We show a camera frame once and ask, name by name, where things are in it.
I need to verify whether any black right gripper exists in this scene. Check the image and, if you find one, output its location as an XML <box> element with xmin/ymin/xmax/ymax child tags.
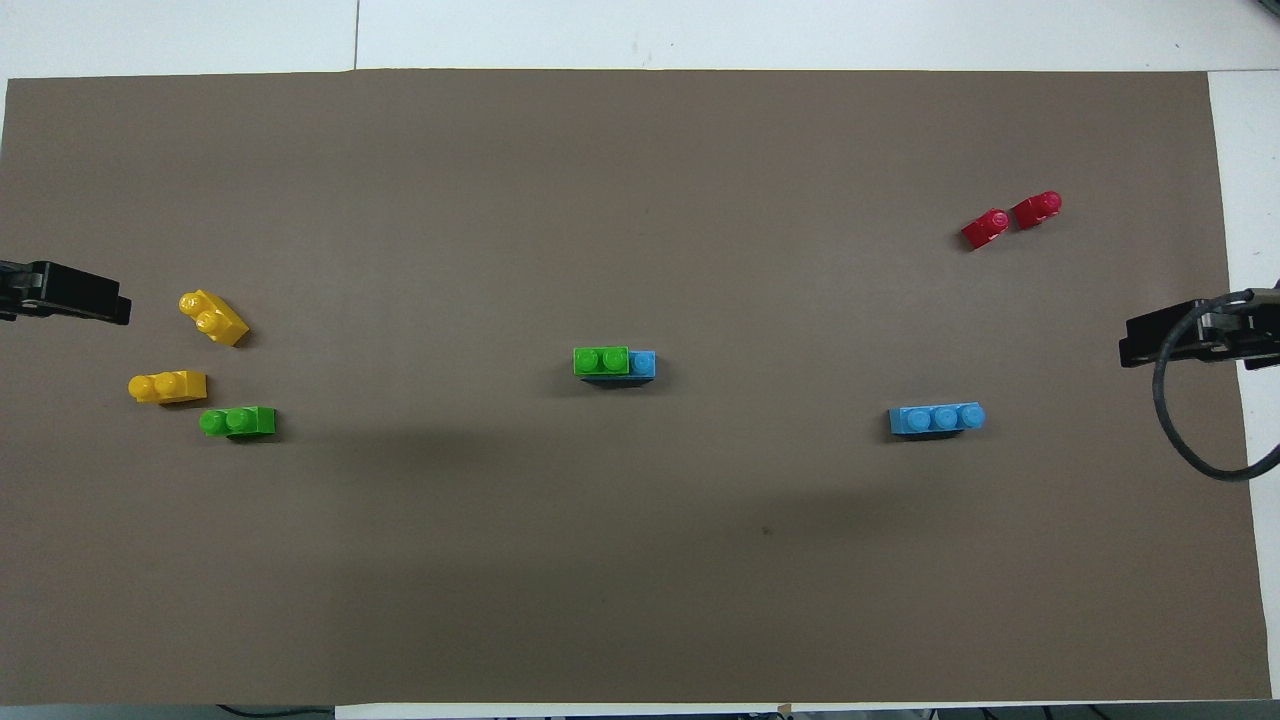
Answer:
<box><xmin>1118</xmin><ymin>287</ymin><xmax>1280</xmax><ymax>374</ymax></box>

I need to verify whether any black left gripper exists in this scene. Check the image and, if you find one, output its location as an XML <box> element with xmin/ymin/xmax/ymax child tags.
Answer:
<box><xmin>0</xmin><ymin>259</ymin><xmax>133</xmax><ymax>327</ymax></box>

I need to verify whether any blue three-stud toy block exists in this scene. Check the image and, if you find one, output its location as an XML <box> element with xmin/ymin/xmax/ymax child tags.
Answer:
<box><xmin>582</xmin><ymin>350</ymin><xmax>658</xmax><ymax>387</ymax></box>
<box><xmin>889</xmin><ymin>401</ymin><xmax>987</xmax><ymax>439</ymax></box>

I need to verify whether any green two-stud toy block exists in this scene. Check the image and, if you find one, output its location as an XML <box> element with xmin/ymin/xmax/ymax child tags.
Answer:
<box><xmin>573</xmin><ymin>346</ymin><xmax>631</xmax><ymax>378</ymax></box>
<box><xmin>199</xmin><ymin>405</ymin><xmax>278</xmax><ymax>439</ymax></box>

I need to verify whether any yellow two-stud toy block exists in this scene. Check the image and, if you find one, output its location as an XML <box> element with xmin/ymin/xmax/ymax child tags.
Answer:
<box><xmin>128</xmin><ymin>370</ymin><xmax>209</xmax><ymax>405</ymax></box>
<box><xmin>178</xmin><ymin>289</ymin><xmax>251</xmax><ymax>348</ymax></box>

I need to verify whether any red one-stud toy block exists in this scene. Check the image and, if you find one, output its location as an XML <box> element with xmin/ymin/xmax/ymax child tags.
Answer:
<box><xmin>1011</xmin><ymin>190</ymin><xmax>1063</xmax><ymax>231</ymax></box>
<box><xmin>960</xmin><ymin>208</ymin><xmax>1011</xmax><ymax>252</ymax></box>

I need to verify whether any brown paper table mat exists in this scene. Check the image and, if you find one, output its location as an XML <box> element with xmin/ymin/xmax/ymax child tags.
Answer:
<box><xmin>0</xmin><ymin>68</ymin><xmax>1273</xmax><ymax>706</ymax></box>

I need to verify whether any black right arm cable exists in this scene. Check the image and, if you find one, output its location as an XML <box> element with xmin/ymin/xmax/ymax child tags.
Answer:
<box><xmin>1152</xmin><ymin>288</ymin><xmax>1280</xmax><ymax>484</ymax></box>

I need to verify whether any black cable under table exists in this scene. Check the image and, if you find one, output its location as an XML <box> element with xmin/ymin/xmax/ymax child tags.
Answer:
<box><xmin>215</xmin><ymin>703</ymin><xmax>336</xmax><ymax>720</ymax></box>

